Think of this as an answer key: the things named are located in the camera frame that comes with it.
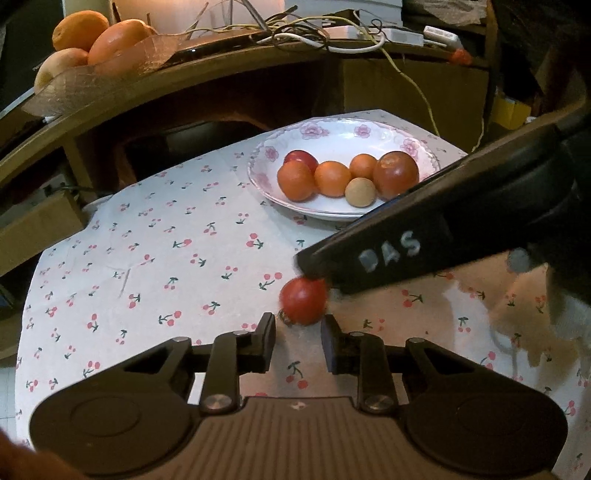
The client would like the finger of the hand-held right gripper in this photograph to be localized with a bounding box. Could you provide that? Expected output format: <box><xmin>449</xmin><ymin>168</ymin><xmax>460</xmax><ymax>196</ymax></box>
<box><xmin>294</xmin><ymin>223</ymin><xmax>357</xmax><ymax>297</ymax></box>

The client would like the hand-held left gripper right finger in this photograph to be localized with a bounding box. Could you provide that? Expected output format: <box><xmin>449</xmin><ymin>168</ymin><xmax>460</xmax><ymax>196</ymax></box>
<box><xmin>321</xmin><ymin>314</ymin><xmax>488</xmax><ymax>415</ymax></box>

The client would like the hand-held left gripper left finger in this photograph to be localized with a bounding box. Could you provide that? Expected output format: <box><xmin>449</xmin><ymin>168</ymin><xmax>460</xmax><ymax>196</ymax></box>
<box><xmin>110</xmin><ymin>312</ymin><xmax>278</xmax><ymax>415</ymax></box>

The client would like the small red tomato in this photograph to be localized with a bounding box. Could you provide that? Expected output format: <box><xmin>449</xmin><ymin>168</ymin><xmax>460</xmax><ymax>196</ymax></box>
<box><xmin>283</xmin><ymin>150</ymin><xmax>320</xmax><ymax>174</ymax></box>
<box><xmin>279</xmin><ymin>276</ymin><xmax>329</xmax><ymax>326</ymax></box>

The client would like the small round brown fruit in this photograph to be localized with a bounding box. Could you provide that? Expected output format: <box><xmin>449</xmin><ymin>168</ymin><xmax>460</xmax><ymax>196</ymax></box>
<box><xmin>345</xmin><ymin>177</ymin><xmax>376</xmax><ymax>207</ymax></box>

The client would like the small orange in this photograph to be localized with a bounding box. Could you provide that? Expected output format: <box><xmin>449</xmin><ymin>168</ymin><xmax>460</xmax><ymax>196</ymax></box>
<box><xmin>277</xmin><ymin>161</ymin><xmax>317</xmax><ymax>202</ymax></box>
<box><xmin>349</xmin><ymin>154</ymin><xmax>379</xmax><ymax>180</ymax></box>
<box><xmin>314</xmin><ymin>161</ymin><xmax>352</xmax><ymax>198</ymax></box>

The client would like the large dark red tomato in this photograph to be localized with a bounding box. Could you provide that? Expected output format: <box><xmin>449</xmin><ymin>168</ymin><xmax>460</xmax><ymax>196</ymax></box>
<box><xmin>373</xmin><ymin>151</ymin><xmax>420</xmax><ymax>199</ymax></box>

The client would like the white pink floral plate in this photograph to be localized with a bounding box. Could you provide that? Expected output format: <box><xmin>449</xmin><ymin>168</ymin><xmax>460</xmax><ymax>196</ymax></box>
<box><xmin>247</xmin><ymin>117</ymin><xmax>441</xmax><ymax>221</ymax></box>

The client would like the cherry print tablecloth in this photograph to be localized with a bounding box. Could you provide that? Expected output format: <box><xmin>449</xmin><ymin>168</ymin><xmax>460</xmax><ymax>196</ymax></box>
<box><xmin>14</xmin><ymin>109</ymin><xmax>591</xmax><ymax>476</ymax></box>

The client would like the yellow box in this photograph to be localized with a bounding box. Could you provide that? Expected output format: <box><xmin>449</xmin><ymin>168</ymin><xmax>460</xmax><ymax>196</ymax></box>
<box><xmin>492</xmin><ymin>88</ymin><xmax>539</xmax><ymax>131</ymax></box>

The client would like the white power adapter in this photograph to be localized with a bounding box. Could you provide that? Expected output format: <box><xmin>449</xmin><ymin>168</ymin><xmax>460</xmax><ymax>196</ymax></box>
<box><xmin>424</xmin><ymin>26</ymin><xmax>462</xmax><ymax>49</ymax></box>

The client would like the white power strip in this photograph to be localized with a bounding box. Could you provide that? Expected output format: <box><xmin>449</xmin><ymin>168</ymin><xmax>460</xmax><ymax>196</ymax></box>
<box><xmin>376</xmin><ymin>28</ymin><xmax>424</xmax><ymax>45</ymax></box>

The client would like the wooden television stand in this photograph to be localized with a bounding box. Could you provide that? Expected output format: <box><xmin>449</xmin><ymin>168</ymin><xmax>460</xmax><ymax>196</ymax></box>
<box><xmin>0</xmin><ymin>32</ymin><xmax>499</xmax><ymax>278</ymax></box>

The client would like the flat black device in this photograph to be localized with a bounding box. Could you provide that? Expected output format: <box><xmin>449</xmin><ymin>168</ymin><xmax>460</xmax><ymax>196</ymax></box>
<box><xmin>175</xmin><ymin>34</ymin><xmax>260</xmax><ymax>59</ymax></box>

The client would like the woven fruit basket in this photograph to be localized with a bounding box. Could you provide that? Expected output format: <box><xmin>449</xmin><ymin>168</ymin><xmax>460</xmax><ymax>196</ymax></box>
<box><xmin>21</xmin><ymin>34</ymin><xmax>185</xmax><ymax>117</ymax></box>

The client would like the large orange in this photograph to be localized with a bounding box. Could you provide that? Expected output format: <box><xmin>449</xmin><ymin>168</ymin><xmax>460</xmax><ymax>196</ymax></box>
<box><xmin>88</xmin><ymin>19</ymin><xmax>154</xmax><ymax>70</ymax></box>
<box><xmin>52</xmin><ymin>10</ymin><xmax>110</xmax><ymax>51</ymax></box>

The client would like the yellow apple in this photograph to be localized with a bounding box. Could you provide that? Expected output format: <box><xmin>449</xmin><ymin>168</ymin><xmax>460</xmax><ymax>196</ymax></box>
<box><xmin>34</xmin><ymin>47</ymin><xmax>88</xmax><ymax>90</ymax></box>

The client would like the yellow cable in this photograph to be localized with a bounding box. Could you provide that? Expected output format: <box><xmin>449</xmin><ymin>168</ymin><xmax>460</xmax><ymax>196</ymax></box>
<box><xmin>382</xmin><ymin>46</ymin><xmax>486</xmax><ymax>154</ymax></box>

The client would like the white cable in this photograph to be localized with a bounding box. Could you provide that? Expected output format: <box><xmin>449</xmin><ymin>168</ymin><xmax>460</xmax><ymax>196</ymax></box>
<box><xmin>259</xmin><ymin>31</ymin><xmax>387</xmax><ymax>55</ymax></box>

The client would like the tangle of thin cables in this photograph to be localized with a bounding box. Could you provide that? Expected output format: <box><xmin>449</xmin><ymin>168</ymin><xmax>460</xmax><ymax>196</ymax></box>
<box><xmin>185</xmin><ymin>0</ymin><xmax>384</xmax><ymax>47</ymax></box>

